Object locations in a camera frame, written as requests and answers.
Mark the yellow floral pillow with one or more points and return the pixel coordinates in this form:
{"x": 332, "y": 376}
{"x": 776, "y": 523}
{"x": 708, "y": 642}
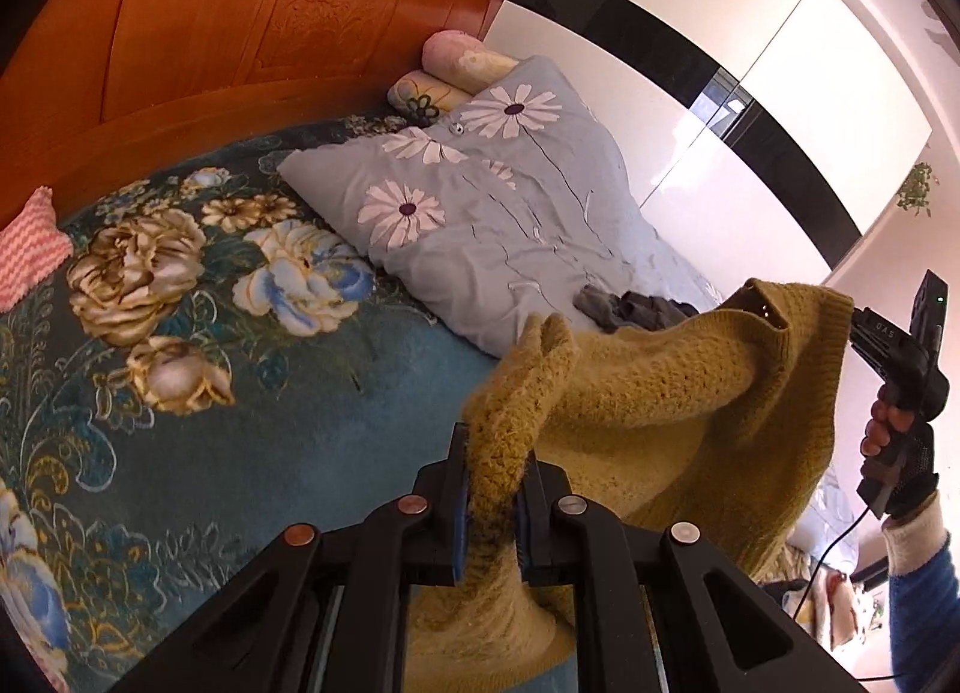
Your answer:
{"x": 423, "y": 99}

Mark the orange wooden headboard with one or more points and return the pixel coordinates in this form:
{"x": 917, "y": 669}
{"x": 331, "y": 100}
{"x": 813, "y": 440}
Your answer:
{"x": 96, "y": 93}

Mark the light blue floral duvet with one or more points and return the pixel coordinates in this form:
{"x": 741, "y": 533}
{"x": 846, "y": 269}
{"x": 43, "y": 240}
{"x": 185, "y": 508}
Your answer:
{"x": 504, "y": 208}

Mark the pink knitted cloth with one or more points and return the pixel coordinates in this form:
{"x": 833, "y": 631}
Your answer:
{"x": 32, "y": 249}

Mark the teal floral bed blanket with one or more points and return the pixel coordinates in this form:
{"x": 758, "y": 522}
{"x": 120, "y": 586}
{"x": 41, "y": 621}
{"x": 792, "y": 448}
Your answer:
{"x": 213, "y": 363}

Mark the gloved right hand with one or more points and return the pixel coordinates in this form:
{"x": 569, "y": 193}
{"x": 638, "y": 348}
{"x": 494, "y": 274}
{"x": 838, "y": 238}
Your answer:
{"x": 897, "y": 476}

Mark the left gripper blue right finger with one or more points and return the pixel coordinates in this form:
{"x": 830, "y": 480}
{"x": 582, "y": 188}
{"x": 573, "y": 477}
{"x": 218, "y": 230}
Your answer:
{"x": 532, "y": 524}

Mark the mustard yellow knit sweater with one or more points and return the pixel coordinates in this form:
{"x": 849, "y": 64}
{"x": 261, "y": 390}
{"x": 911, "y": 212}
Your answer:
{"x": 726, "y": 420}

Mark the dark grey garment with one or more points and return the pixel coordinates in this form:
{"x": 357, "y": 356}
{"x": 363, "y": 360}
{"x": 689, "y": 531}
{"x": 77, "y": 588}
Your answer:
{"x": 631, "y": 310}

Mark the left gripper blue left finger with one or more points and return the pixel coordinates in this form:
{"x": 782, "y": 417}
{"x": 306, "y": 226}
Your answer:
{"x": 455, "y": 501}

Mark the blue sleeve right forearm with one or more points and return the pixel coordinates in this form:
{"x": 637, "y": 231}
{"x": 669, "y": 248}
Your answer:
{"x": 923, "y": 598}

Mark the pink floral pillow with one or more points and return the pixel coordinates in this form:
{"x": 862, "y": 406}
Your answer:
{"x": 463, "y": 61}

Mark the white glossy wardrobe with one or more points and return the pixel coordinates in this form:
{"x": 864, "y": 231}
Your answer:
{"x": 762, "y": 138}

